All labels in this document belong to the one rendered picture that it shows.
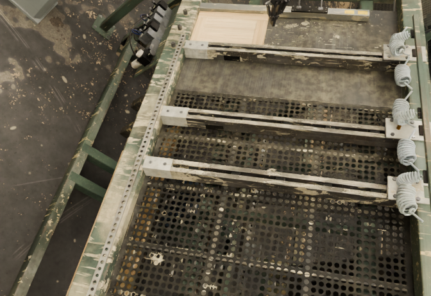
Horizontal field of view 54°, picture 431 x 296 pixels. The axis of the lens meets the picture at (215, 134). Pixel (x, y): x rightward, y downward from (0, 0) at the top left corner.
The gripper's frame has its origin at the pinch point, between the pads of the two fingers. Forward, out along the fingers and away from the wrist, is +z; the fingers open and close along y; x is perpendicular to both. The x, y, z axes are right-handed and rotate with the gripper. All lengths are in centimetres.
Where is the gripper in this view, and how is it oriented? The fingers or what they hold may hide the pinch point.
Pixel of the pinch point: (273, 19)
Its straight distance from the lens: 227.4
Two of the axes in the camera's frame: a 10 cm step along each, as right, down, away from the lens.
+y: 9.5, -2.7, 1.7
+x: -3.2, -8.4, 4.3
